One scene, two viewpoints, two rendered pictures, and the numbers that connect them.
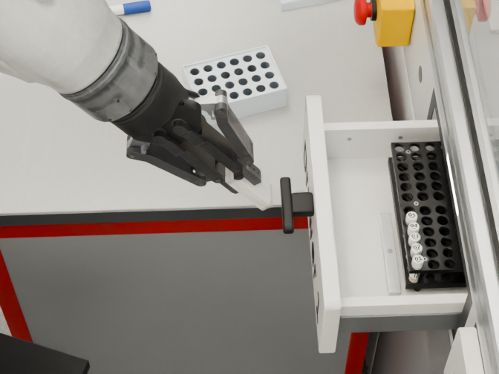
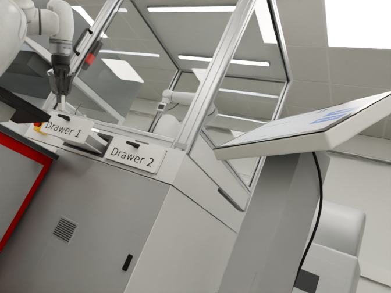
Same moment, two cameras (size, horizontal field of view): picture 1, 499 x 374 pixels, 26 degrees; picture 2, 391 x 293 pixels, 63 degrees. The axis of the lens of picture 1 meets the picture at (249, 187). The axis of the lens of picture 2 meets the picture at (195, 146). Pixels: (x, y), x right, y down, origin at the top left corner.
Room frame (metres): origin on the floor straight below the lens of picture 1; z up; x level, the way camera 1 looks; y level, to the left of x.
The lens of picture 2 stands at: (-0.57, 0.79, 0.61)
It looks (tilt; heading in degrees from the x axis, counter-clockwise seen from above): 16 degrees up; 304
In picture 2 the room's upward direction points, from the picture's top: 23 degrees clockwise
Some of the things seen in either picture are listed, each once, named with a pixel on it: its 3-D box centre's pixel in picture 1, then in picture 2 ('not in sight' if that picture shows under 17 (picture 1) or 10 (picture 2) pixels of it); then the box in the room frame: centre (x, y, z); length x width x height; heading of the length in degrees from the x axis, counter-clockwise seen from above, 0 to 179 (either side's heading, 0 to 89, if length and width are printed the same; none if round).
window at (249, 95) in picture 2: not in sight; (255, 97); (0.18, -0.72, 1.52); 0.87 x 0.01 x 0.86; 92
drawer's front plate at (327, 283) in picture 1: (319, 220); (66, 127); (0.69, -0.08, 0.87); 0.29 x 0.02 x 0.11; 2
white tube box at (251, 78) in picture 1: (234, 85); (2, 124); (0.97, 0.02, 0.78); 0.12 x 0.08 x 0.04; 108
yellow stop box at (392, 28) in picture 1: (390, 9); (42, 126); (1.02, -0.19, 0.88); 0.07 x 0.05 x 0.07; 2
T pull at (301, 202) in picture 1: (297, 204); (65, 117); (0.69, -0.05, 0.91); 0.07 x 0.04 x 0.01; 2
